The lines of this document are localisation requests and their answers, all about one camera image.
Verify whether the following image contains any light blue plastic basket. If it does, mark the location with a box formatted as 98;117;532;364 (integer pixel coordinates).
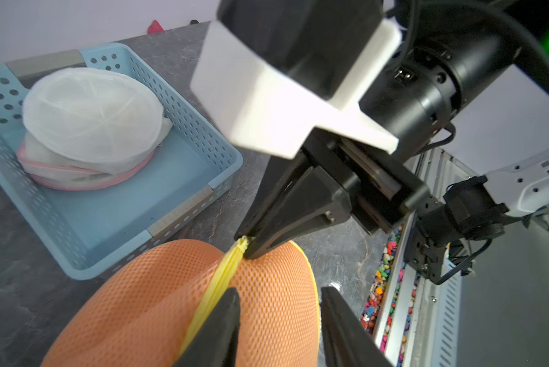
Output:
0;43;243;280

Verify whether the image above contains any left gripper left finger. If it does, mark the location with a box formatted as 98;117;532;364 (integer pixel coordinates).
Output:
174;287;241;367

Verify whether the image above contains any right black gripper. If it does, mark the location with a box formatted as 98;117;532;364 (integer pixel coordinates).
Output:
234;45;513;260

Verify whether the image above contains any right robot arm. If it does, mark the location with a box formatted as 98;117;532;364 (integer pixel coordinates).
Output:
237;1;549;284

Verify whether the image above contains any small pink object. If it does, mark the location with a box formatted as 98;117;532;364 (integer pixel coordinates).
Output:
147;20;164;35

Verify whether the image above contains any white mesh laundry bag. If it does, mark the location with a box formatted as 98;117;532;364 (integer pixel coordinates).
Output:
19;67;172;175

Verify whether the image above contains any pink trimmed mesh bag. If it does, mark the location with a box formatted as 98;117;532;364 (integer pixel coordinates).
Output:
16;133;154;191

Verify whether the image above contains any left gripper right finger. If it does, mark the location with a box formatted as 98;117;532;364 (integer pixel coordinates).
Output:
320;287;392;367

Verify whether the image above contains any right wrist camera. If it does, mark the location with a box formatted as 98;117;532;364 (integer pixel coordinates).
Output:
190;1;402;159

